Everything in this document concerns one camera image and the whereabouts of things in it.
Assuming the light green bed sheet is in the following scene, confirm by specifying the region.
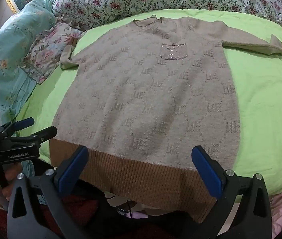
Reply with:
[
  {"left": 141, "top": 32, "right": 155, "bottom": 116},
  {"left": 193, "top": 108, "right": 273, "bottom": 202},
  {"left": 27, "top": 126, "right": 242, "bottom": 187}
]
[{"left": 16, "top": 9, "right": 282, "bottom": 196}]

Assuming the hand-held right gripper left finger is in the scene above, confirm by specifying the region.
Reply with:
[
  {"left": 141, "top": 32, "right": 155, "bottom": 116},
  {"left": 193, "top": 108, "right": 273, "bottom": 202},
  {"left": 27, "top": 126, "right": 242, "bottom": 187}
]
[{"left": 7, "top": 146, "right": 89, "bottom": 239}]

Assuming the pink floral ruffled pillow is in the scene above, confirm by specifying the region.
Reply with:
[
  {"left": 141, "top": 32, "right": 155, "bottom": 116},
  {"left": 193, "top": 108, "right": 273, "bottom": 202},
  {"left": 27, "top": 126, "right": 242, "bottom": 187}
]
[{"left": 22, "top": 21, "right": 86, "bottom": 84}]

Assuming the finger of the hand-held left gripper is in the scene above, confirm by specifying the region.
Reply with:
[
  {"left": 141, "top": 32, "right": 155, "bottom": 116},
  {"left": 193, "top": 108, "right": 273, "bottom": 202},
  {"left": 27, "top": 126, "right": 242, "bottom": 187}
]
[
  {"left": 6, "top": 126, "right": 58, "bottom": 152},
  {"left": 0, "top": 118, "right": 35, "bottom": 136}
]

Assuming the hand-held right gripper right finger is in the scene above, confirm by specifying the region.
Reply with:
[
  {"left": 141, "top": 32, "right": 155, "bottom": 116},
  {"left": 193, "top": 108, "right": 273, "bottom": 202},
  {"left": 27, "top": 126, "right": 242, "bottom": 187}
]
[{"left": 191, "top": 146, "right": 273, "bottom": 239}]

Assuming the beige patterned knit sweater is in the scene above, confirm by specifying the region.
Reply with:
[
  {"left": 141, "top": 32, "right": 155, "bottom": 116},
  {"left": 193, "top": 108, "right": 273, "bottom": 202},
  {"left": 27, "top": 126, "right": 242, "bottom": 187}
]
[{"left": 49, "top": 16, "right": 282, "bottom": 224}]

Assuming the person's left hand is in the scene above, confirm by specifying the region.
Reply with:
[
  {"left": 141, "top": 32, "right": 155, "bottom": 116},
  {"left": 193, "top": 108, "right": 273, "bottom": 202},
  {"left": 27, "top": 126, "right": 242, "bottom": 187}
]
[{"left": 0, "top": 163, "right": 23, "bottom": 208}]

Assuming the person's dark red clothing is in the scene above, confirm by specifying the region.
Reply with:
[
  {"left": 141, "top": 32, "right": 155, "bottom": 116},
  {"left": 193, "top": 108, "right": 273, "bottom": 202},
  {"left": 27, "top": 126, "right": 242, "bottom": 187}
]
[{"left": 0, "top": 179, "right": 141, "bottom": 239}]

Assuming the teal pillow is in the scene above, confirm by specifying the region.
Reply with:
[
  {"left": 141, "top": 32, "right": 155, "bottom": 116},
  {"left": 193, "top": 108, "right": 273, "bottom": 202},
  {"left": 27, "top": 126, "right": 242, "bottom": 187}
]
[{"left": 0, "top": 0, "right": 56, "bottom": 195}]

